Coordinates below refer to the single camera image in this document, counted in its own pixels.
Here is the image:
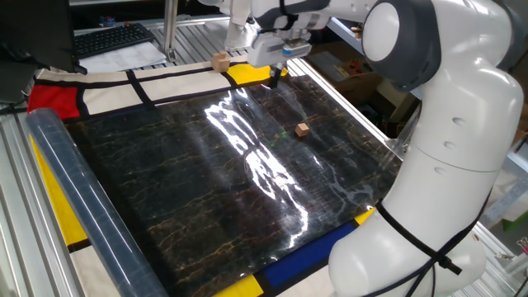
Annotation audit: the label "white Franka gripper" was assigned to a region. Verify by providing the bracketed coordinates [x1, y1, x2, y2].
[247, 31, 290, 90]

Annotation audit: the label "notched wooden block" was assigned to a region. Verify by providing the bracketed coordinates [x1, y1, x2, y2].
[210, 49, 231, 73]

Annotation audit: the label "cardboard box with tools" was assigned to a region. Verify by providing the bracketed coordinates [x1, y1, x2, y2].
[307, 40, 383, 104]

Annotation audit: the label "black marble pattern mat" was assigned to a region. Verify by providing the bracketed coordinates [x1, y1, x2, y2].
[24, 73, 403, 297]

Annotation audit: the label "white paper sheets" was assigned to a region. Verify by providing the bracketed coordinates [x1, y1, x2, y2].
[78, 40, 168, 74]

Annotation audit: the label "Mondrian pattern tablecloth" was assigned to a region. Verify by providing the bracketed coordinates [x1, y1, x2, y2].
[26, 53, 379, 297]

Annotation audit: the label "black keyboard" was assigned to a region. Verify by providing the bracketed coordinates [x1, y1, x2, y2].
[73, 22, 157, 59]

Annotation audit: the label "black monitor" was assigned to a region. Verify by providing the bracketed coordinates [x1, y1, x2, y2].
[0, 0, 87, 104]

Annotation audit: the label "green plastic piece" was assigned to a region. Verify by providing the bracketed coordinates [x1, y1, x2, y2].
[501, 210, 528, 232]

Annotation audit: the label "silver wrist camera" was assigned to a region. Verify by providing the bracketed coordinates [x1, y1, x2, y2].
[282, 40, 313, 59]

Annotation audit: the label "aluminium frame post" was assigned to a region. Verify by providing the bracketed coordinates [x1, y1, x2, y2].
[163, 0, 179, 63]

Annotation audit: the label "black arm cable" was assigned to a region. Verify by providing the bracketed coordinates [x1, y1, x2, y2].
[362, 189, 494, 297]

